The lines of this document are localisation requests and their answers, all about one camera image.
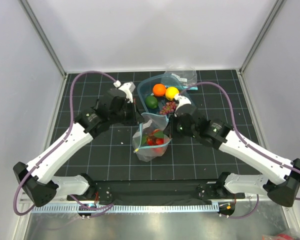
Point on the slotted white cable duct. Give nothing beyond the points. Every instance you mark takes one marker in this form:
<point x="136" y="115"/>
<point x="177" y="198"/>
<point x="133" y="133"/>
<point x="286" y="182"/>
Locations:
<point x="75" y="208"/>

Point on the green lime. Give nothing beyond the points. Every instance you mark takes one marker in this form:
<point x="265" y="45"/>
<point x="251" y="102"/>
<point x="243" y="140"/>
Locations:
<point x="151" y="102"/>

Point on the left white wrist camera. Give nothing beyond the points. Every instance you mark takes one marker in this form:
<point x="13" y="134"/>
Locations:
<point x="128" y="88"/>

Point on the teal plastic tray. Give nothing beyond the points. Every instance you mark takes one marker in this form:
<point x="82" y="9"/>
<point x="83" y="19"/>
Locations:
<point x="145" y="88"/>

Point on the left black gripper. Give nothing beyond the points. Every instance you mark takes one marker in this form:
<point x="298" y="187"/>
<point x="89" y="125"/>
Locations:
<point x="136" y="117"/>

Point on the red cherry fruit cluster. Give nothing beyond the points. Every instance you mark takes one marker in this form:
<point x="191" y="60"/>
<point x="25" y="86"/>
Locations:
<point x="155" y="138"/>

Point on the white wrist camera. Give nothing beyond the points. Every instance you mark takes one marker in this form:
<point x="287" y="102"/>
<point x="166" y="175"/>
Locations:
<point x="180" y="101"/>
<point x="128" y="88"/>

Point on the yellow lemon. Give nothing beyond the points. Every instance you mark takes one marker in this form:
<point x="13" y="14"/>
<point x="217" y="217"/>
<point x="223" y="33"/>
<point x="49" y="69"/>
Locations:
<point x="171" y="92"/>

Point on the purple grape bunch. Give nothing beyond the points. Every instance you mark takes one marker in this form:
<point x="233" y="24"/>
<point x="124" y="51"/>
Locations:
<point x="168" y="108"/>

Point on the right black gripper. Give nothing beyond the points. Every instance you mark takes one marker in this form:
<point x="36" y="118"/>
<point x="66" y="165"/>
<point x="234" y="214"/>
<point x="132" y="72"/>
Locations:
<point x="169" y="130"/>

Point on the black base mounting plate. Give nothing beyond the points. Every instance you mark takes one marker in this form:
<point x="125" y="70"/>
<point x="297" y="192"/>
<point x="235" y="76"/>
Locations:
<point x="186" y="192"/>

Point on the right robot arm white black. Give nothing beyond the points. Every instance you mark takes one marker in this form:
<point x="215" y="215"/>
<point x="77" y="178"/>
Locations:
<point x="279" y="177"/>

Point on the orange fruit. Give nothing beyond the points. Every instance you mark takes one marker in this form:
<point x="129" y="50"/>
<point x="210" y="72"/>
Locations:
<point x="159" y="90"/>

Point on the black grid mat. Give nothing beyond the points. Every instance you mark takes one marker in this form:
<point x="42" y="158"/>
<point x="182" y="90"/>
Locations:
<point x="111" y="157"/>

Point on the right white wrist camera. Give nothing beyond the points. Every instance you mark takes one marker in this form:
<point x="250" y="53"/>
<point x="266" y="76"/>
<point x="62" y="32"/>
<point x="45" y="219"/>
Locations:
<point x="180" y="101"/>

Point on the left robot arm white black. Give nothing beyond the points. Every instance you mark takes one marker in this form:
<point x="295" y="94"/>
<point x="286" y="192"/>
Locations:
<point x="37" y="177"/>

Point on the clear zip top bag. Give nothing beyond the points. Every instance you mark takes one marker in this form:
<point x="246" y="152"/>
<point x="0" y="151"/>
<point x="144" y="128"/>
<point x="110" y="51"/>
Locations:
<point x="151" y="122"/>

